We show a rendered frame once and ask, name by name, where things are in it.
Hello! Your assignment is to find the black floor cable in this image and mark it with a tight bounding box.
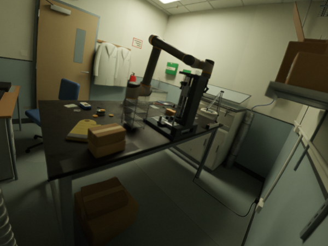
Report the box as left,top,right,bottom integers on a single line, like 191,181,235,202
192,134,260,218

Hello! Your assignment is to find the brown door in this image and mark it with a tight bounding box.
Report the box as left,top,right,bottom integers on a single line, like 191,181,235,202
34,0,101,110

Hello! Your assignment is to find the white lab coat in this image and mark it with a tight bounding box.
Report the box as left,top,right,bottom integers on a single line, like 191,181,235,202
92,42,119,86
113,46,133,88

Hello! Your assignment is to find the white glass-topped cabinet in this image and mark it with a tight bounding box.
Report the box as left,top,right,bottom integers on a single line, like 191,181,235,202
168,84,253,172

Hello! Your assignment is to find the black impact tester body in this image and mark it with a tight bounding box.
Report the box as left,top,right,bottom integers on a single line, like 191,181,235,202
143,71,209,141

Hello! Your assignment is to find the white wall socket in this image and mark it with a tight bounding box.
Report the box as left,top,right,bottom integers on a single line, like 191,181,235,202
254,198,265,213

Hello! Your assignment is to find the brown coat rail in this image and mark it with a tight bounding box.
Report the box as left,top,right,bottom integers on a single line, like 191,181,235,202
96,39,132,51

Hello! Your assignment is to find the white wall conduit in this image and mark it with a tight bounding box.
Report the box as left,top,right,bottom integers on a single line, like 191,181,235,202
260,120,317,204

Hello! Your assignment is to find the white round container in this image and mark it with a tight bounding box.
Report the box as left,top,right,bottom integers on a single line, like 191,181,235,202
199,107,219,119

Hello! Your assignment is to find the grey lattice stand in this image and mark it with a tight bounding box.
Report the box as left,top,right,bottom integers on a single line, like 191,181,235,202
204,90,226,121

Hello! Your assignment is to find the blue cable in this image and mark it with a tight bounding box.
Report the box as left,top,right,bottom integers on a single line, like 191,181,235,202
250,98,277,113

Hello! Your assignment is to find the black tester cradle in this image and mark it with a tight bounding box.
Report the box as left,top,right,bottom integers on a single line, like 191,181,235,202
156,115,178,132

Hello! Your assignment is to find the grey door closer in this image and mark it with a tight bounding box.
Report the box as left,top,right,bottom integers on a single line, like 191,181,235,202
42,0,72,16

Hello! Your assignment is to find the wire tier rack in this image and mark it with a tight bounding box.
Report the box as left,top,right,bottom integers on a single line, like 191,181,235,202
121,98,152,131

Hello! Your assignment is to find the black desk device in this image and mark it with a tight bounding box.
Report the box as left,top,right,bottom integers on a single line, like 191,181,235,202
0,81,13,98

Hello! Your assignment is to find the yellow tag-shaped pad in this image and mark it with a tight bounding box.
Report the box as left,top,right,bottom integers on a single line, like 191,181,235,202
65,118,103,143

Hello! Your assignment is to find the blue office chair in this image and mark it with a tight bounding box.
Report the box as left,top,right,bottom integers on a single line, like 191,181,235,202
24,78,81,154

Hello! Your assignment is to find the large brown cardboard box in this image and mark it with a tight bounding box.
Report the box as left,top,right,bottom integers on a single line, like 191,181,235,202
73,188,139,246

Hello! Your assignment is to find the wooden top desk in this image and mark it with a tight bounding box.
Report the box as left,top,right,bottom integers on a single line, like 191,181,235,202
0,85,22,181

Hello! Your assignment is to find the grey wall shelf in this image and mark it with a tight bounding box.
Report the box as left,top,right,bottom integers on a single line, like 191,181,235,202
265,80,328,242

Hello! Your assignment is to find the grey wall rack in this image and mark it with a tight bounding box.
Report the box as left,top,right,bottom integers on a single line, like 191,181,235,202
317,0,328,18

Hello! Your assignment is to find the grey corrugated hose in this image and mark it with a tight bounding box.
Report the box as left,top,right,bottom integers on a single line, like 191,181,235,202
0,186,18,246

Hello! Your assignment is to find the grey duct pipe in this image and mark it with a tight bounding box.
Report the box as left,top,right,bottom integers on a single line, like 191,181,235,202
225,110,255,169

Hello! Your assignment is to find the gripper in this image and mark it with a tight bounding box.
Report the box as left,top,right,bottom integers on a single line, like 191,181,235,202
201,75,210,95

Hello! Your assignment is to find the large open cardboard box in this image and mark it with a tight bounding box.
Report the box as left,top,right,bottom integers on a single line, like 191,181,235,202
274,1,328,87

